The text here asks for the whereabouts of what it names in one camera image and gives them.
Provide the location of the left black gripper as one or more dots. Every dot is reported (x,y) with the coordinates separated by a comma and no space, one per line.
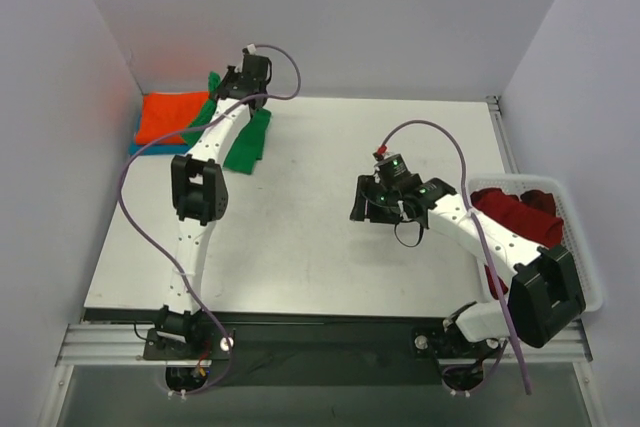
(230,82)

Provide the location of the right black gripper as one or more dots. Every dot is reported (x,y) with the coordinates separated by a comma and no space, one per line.
(368,200)

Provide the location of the green t shirt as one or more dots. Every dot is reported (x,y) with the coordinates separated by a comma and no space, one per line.
(247,147)

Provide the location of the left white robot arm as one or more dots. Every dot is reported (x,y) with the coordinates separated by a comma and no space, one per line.
(200,195)

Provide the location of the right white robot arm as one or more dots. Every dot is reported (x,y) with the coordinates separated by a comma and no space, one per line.
(545,293)

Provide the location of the folded orange t shirt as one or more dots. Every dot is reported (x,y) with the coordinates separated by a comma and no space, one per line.
(167,112)

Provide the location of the folded blue t shirt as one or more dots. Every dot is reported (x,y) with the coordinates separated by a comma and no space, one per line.
(161,149)

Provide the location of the dark red t shirt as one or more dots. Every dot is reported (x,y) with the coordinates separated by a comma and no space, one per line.
(532,215)

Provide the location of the white plastic basket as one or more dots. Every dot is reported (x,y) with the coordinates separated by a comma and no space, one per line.
(574,237)

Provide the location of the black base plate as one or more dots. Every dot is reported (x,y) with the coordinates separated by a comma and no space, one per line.
(275,350)

